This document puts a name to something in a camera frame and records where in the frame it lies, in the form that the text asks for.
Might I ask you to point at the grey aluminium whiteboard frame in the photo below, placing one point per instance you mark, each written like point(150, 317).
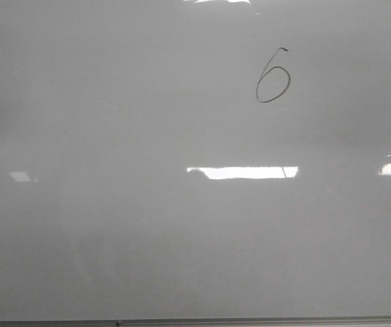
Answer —
point(382, 320)

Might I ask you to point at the white glossy whiteboard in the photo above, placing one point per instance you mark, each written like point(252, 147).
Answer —
point(194, 159)

